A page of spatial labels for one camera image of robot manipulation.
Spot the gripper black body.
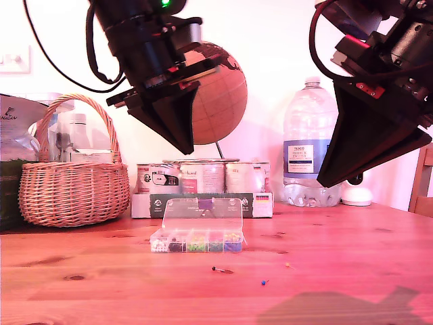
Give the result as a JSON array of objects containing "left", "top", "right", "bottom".
[{"left": 106, "top": 16, "right": 223, "bottom": 110}]

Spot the cork globe on metal stand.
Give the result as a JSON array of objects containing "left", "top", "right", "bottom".
[{"left": 162, "top": 40, "right": 249, "bottom": 165}]

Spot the large clear water bottle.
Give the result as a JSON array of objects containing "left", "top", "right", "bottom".
[{"left": 282, "top": 76, "right": 342, "bottom": 207}]

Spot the white can with black graphic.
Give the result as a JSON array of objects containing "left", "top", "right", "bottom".
[{"left": 137, "top": 162, "right": 182, "bottom": 195}]

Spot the wooden chair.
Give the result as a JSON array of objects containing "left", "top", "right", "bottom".
[{"left": 407, "top": 144, "right": 433, "bottom": 217}]

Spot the white can with pink label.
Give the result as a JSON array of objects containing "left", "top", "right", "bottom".
[{"left": 179, "top": 161, "right": 227, "bottom": 195}]

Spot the white flat carton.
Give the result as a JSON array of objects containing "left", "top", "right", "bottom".
[{"left": 69, "top": 148, "right": 115, "bottom": 164}]

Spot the white bottle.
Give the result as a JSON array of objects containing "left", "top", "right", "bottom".
[{"left": 69, "top": 113, "right": 93, "bottom": 152}]

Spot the white can with flag print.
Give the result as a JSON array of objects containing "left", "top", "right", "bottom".
[{"left": 225, "top": 162, "right": 265, "bottom": 194}]

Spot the printed cardboard can tray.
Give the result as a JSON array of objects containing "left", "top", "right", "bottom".
[{"left": 131, "top": 192, "right": 274, "bottom": 219}]

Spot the clear plastic pin organiser box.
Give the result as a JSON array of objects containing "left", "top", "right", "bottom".
[{"left": 150, "top": 198, "right": 247, "bottom": 254}]

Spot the small white round camera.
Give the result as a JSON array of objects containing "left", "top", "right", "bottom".
[{"left": 340, "top": 174, "right": 373, "bottom": 207}]

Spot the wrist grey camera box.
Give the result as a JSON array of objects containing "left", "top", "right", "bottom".
[
  {"left": 315, "top": 0, "right": 385, "bottom": 37},
  {"left": 154, "top": 16, "right": 204, "bottom": 52}
]

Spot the thick black cable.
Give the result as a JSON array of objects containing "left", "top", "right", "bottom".
[{"left": 85, "top": 3, "right": 127, "bottom": 84}]

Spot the wicker basket with handle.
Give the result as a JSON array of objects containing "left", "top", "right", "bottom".
[{"left": 18, "top": 93, "right": 131, "bottom": 228}]

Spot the white wall switch plate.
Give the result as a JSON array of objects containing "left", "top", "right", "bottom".
[{"left": 0, "top": 45, "right": 31, "bottom": 74}]

